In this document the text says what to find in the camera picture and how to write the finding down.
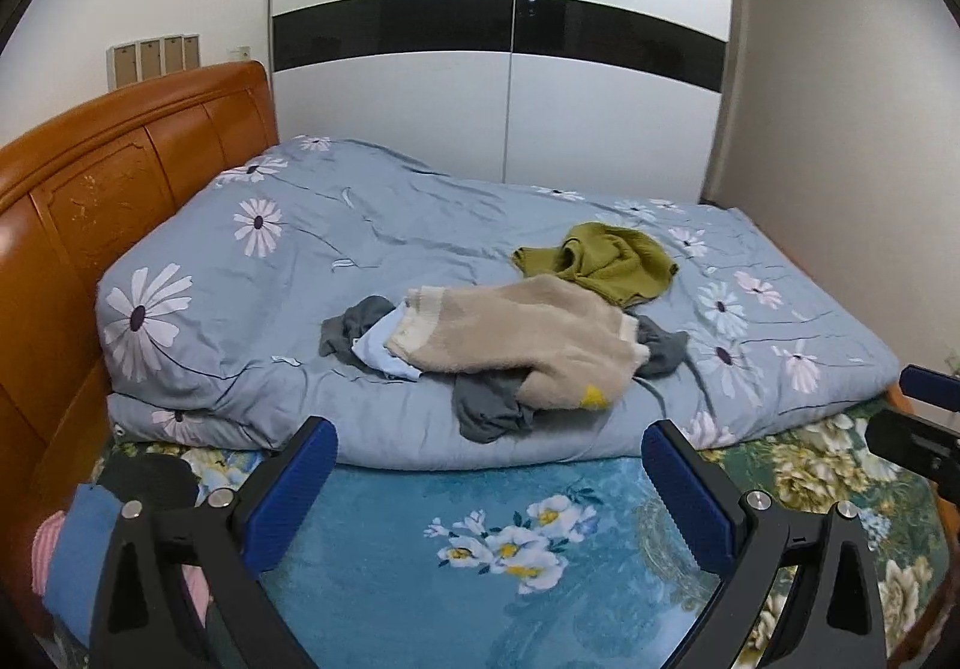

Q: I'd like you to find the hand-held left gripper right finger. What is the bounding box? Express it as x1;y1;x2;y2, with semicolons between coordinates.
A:
642;419;890;669

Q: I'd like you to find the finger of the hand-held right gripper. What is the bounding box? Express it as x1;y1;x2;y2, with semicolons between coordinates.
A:
899;364;960;413
866;408;960;484

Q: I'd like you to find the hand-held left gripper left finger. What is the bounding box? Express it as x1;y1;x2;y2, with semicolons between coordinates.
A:
90;416;339;669

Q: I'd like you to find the beige fuzzy sweater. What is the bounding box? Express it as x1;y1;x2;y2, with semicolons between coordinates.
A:
386;275;650;412

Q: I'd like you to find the teal floral blanket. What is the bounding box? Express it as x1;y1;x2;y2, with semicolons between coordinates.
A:
75;395;955;669

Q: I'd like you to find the black cloth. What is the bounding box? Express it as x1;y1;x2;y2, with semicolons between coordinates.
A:
97;453;200;512

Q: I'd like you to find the light blue garment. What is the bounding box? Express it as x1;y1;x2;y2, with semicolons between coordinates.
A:
352;309;425;383

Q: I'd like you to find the blue folded cloth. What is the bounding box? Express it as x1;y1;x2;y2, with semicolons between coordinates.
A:
41;485;125;646

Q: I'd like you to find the dark grey garment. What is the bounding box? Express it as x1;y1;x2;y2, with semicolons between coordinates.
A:
320;295;689;443

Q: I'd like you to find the olive green sweater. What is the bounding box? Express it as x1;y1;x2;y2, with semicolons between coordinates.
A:
511;223;680;308

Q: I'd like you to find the blue floral duvet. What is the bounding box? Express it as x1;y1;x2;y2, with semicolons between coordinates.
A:
95;135;901;472

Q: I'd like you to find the wooden headboard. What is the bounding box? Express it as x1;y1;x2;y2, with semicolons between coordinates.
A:
0;60;280;644

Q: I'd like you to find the white wardrobe with black stripe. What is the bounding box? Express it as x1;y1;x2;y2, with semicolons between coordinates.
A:
268;0;734;205

